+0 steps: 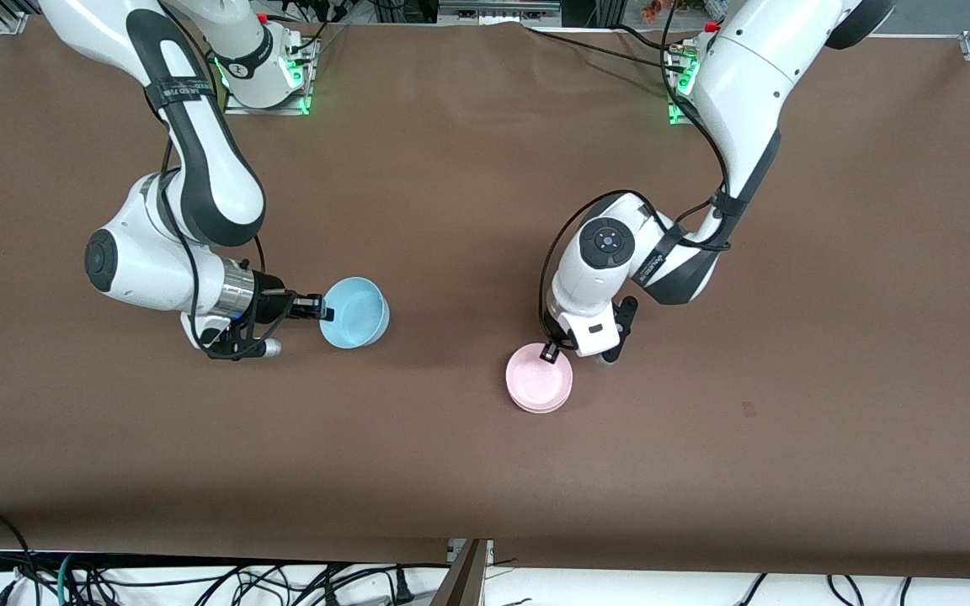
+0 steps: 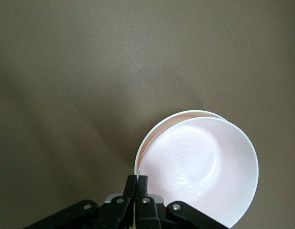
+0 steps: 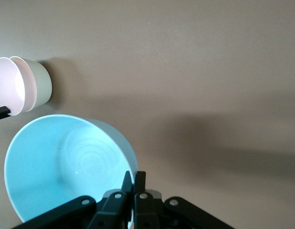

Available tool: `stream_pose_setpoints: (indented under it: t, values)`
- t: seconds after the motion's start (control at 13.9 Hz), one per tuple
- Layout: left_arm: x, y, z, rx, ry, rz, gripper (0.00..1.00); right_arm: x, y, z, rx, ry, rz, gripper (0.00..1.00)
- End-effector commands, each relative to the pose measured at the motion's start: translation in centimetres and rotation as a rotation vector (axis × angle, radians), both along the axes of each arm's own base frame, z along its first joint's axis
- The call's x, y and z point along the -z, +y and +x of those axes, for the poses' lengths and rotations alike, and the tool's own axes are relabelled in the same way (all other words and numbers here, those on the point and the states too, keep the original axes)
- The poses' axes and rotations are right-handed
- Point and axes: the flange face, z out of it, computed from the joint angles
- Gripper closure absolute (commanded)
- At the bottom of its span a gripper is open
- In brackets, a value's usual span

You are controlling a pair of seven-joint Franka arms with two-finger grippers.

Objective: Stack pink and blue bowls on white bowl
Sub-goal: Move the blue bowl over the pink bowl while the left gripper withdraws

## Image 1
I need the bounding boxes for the silver metal box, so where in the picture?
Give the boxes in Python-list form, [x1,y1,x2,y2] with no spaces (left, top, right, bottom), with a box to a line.
[439,0,562,27]

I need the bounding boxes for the light blue plastic bowl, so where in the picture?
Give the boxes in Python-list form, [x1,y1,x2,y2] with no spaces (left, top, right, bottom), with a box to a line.
[319,277,391,349]

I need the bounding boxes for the short black table cable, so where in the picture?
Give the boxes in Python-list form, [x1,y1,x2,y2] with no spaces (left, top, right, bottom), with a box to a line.
[616,24,685,51]

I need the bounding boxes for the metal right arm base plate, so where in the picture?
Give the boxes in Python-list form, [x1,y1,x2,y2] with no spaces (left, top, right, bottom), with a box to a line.
[224,38,318,116]

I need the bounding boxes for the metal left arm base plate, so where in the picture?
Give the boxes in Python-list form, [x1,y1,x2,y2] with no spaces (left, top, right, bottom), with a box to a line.
[666,46,705,126]

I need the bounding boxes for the long black table cable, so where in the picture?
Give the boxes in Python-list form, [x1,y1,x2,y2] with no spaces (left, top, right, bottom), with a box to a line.
[527,28,688,73]

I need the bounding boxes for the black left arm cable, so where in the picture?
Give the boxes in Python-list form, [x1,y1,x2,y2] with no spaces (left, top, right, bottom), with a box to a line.
[540,25,735,350]

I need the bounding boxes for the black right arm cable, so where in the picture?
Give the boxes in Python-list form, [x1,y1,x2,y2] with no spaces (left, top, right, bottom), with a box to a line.
[144,80,296,342]

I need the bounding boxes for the pink plastic bowl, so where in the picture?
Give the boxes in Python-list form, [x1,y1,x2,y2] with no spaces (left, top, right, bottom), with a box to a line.
[506,343,574,412]

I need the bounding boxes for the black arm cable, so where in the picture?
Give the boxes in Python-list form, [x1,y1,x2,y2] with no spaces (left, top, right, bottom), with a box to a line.
[540,25,735,350]
[144,80,296,342]

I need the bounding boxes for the aluminium frame post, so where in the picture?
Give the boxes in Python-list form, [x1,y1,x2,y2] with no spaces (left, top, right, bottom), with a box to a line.
[430,539,495,606]

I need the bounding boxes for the brown table cover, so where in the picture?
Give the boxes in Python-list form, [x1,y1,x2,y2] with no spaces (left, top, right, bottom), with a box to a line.
[0,15,970,582]

